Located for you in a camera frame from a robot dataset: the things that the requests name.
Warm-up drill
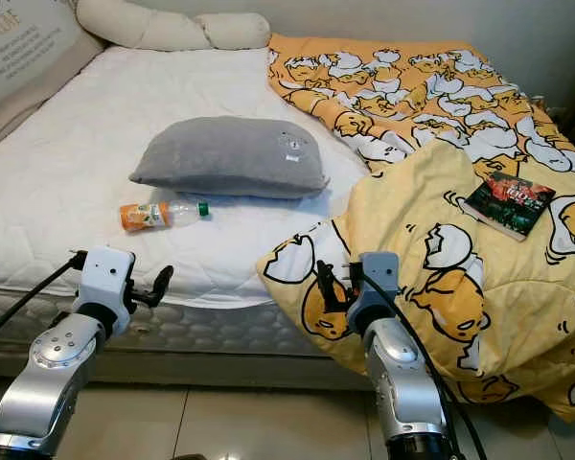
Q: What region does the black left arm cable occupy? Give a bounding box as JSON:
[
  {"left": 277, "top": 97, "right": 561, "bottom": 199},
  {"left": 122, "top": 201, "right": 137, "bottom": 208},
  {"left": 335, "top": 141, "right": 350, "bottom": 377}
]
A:
[{"left": 0, "top": 250, "right": 89, "bottom": 349}]

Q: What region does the white quilted mattress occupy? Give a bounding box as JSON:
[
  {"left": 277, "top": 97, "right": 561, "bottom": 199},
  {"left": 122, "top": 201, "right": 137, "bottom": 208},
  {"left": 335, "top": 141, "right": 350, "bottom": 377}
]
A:
[{"left": 0, "top": 44, "right": 375, "bottom": 359}]

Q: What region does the dark green and red book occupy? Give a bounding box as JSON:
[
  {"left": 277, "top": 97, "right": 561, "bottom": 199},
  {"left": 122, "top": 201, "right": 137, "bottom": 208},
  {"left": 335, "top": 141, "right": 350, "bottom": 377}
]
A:
[{"left": 462, "top": 170, "right": 558, "bottom": 243}]

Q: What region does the cream long bolster pillow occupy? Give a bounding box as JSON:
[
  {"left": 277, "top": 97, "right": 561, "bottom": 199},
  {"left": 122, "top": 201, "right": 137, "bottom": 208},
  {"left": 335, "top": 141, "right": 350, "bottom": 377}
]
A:
[{"left": 74, "top": 0, "right": 272, "bottom": 53}]

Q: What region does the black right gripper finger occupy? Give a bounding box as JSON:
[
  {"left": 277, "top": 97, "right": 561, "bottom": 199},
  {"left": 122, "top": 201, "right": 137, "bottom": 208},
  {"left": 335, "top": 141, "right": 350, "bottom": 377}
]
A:
[{"left": 314, "top": 258, "right": 341, "bottom": 311}]

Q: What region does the plastic bottle with orange label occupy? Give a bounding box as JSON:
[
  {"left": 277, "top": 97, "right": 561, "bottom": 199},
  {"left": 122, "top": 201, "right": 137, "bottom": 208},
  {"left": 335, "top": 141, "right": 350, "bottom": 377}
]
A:
[{"left": 119, "top": 199, "right": 211, "bottom": 234}]

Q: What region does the grey plush pillow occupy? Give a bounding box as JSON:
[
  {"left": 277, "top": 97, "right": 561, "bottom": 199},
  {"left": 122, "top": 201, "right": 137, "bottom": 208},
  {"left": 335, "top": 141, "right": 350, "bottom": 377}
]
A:
[{"left": 129, "top": 115, "right": 331, "bottom": 201}]

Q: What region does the yellow cartoon egg blanket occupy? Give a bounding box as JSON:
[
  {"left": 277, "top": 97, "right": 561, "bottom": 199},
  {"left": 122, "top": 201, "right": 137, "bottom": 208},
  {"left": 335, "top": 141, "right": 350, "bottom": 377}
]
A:
[{"left": 255, "top": 33, "right": 575, "bottom": 425}]

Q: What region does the grey cushion with printed text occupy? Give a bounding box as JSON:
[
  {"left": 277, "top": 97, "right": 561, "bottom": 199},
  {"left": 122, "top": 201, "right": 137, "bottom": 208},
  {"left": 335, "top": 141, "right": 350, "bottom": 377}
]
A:
[{"left": 0, "top": 0, "right": 83, "bottom": 112}]

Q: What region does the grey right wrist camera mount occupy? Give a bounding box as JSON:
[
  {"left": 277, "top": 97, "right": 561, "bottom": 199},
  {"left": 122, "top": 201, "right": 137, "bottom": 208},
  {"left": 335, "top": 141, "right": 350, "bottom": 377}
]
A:
[{"left": 347, "top": 250, "right": 402, "bottom": 335}]

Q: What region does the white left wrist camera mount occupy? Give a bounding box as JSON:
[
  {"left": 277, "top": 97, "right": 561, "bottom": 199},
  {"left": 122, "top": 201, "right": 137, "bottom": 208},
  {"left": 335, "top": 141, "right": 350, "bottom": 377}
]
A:
[{"left": 74, "top": 245, "right": 138, "bottom": 313}]

